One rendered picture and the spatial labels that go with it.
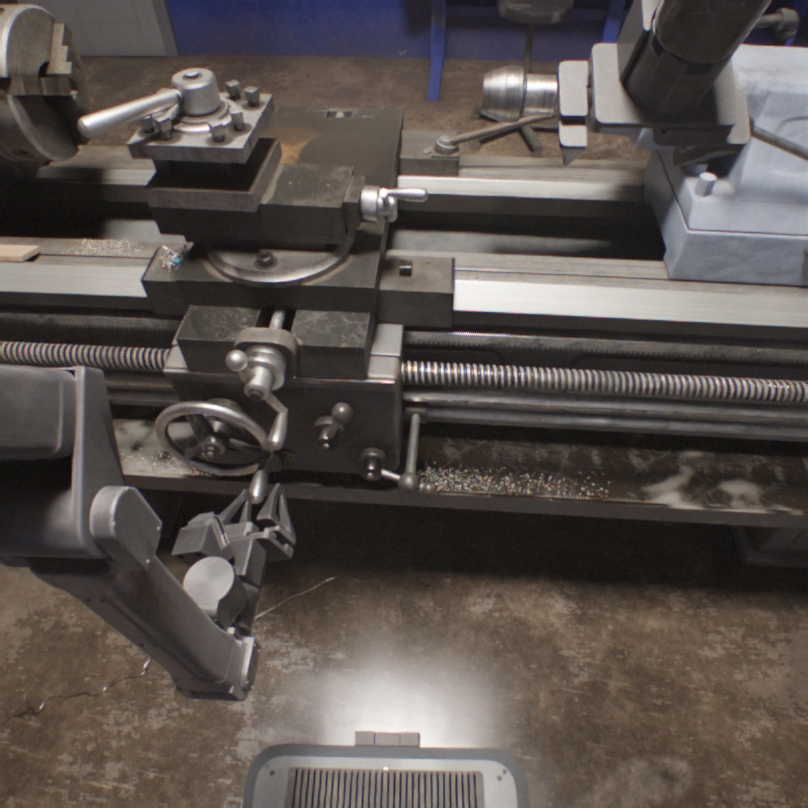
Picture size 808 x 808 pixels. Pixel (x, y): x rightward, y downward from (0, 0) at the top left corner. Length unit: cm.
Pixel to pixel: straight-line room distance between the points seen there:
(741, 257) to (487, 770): 103
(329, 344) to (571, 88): 57
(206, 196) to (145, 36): 373
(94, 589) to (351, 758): 87
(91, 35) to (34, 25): 350
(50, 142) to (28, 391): 94
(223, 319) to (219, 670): 55
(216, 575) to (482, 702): 98
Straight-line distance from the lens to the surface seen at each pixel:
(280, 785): 132
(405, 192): 94
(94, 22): 479
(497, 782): 131
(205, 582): 74
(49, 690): 181
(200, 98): 97
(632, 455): 148
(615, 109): 50
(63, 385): 43
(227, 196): 97
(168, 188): 100
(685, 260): 120
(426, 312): 107
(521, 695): 161
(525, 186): 139
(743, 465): 157
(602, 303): 113
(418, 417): 118
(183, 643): 64
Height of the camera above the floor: 155
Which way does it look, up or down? 51 degrees down
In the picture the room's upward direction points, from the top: 1 degrees counter-clockwise
